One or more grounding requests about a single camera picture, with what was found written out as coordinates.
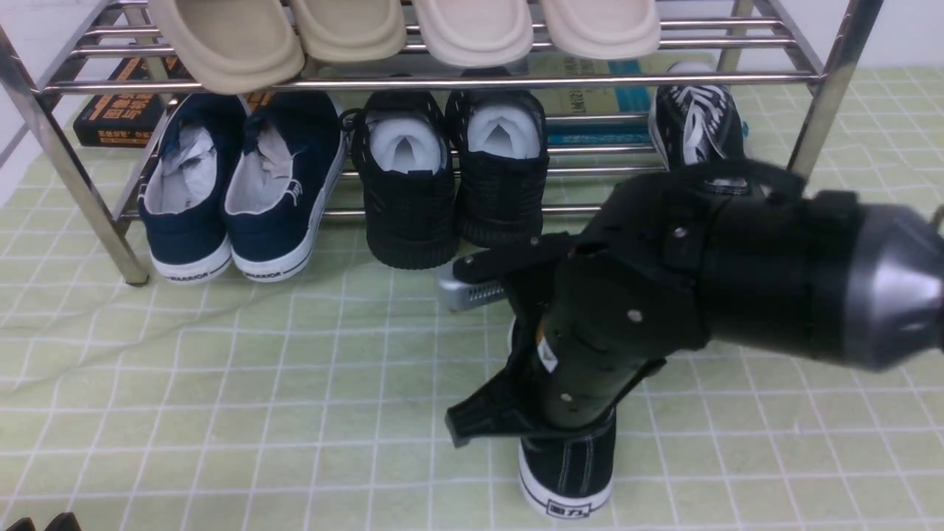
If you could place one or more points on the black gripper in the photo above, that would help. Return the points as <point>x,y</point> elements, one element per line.
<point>600,311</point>

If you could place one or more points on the black canvas sneaker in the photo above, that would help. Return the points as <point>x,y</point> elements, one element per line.
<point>569,479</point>
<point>695,124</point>

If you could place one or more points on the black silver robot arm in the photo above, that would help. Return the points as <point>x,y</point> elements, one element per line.
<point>730,250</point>

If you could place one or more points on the silver metal shoe rack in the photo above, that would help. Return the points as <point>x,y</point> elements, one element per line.
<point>116,50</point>

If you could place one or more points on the black knit sneaker right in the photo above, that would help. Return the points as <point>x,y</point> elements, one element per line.
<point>501,142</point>

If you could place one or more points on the black knit sneaker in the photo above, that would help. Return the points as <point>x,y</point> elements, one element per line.
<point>400,151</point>
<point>501,142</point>

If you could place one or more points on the black knit sneaker left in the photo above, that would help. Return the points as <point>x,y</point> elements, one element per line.
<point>400,151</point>

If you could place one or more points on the navy canvas shoe right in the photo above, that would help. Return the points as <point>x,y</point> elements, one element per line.
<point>293,152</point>

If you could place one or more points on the navy canvas shoe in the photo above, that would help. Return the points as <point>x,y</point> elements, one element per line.
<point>293,152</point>
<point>181,202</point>

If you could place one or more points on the cream slipper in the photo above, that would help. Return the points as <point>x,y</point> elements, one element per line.
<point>475,34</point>
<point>603,30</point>

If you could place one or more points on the cream slipper far right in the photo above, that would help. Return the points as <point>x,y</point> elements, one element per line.
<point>603,30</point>

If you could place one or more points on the tan slipper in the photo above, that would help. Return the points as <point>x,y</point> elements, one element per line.
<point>231,47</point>
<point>350,31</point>

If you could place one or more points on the navy canvas shoe left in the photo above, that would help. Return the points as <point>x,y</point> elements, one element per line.
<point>181,202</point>

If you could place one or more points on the tan slipper far left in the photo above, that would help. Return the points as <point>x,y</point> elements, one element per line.
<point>231,47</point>

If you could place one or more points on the black orange book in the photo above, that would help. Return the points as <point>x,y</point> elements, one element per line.
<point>128,120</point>

